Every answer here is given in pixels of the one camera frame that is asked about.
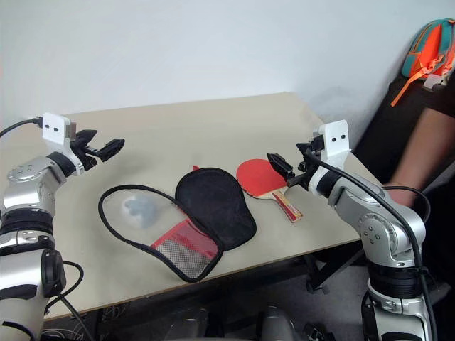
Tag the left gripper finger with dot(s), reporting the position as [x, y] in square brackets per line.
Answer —
[88, 135]
[111, 149]

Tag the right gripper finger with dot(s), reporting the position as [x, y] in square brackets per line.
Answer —
[281, 166]
[305, 148]

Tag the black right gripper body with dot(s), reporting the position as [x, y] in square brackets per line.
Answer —
[314, 152]

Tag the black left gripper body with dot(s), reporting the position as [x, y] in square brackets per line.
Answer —
[87, 156]

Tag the red table tennis paddle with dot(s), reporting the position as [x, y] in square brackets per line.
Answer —
[256, 175]

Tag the red black paddle case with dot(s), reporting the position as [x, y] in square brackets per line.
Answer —
[213, 206]

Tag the person's hand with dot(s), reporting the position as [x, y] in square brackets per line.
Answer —
[401, 193]

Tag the black cabinet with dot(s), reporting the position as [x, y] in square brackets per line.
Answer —
[384, 128]

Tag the small white box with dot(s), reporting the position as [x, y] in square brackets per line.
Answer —
[433, 81]

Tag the teal orange backpack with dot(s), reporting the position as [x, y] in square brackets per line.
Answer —
[432, 46]

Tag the grey rounded shape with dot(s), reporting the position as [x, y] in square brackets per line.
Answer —
[275, 325]
[190, 325]

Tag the small black object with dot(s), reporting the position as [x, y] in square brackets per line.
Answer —
[318, 332]

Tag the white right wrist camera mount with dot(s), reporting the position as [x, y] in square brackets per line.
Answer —
[336, 142]

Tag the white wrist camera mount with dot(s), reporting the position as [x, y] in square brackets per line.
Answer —
[336, 142]
[55, 128]

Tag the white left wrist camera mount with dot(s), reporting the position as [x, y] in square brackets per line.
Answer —
[55, 128]

